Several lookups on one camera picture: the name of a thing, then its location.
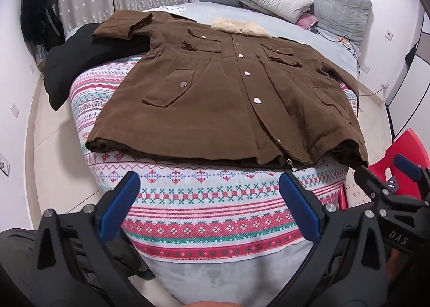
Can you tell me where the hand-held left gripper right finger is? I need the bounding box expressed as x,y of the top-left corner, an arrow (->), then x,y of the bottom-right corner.
269,171 -> 395,307

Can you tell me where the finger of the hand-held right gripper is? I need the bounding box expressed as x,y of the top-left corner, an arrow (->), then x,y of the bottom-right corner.
354,166 -> 400,207
393,154 -> 430,200

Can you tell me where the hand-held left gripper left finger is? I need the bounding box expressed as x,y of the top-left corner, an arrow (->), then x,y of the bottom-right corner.
28,171 -> 158,307

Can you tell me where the brown corduroy coat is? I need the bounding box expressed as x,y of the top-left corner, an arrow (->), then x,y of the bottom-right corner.
85,10 -> 370,171

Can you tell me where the red plastic chair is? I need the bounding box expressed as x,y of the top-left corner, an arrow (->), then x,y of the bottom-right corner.
338,129 -> 430,210

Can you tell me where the white wardrobe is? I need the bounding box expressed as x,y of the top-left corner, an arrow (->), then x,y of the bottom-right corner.
386,8 -> 430,143

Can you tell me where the patterned knit blanket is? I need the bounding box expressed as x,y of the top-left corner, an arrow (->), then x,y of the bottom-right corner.
69,55 -> 358,262

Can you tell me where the bed with grey sheet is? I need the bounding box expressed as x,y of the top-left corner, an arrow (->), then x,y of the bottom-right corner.
64,2 -> 358,306

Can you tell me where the black garment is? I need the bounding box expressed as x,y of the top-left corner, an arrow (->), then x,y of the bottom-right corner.
44,23 -> 150,111

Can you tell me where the pink folded cloth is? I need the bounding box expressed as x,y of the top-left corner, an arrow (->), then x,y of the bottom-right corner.
296,11 -> 320,30

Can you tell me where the grey padded headboard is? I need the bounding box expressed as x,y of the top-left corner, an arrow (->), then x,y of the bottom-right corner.
235,0 -> 373,55

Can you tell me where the white lace cloth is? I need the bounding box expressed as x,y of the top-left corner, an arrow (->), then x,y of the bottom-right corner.
153,5 -> 187,16

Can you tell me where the hanging black jacket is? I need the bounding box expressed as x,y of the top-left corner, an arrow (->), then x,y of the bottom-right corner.
20,0 -> 66,52

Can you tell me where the black cable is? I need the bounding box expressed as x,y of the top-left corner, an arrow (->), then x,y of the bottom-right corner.
319,31 -> 361,72

